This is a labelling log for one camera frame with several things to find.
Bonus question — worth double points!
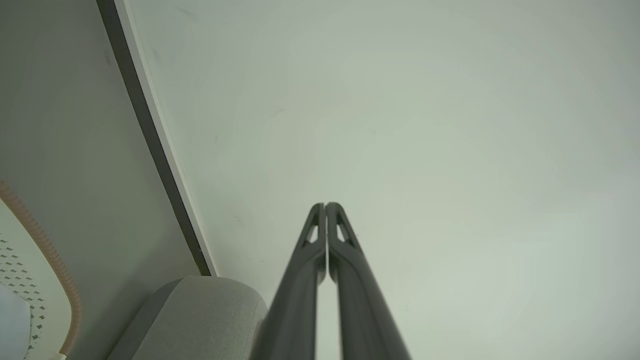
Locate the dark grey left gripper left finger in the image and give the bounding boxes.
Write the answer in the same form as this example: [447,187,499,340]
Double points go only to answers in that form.
[248,202,328,360]

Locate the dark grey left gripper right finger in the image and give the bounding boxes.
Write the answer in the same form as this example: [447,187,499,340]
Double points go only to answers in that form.
[326,201,412,360]

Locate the white perforated basket beige rim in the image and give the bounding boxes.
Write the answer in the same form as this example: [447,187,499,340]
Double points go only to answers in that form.
[0,179,84,360]

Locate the white and black baseboard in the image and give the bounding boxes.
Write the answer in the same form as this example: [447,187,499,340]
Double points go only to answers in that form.
[96,0,219,277]

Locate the pale white cloth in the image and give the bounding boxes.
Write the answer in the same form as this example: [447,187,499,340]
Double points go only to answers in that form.
[0,283,32,360]

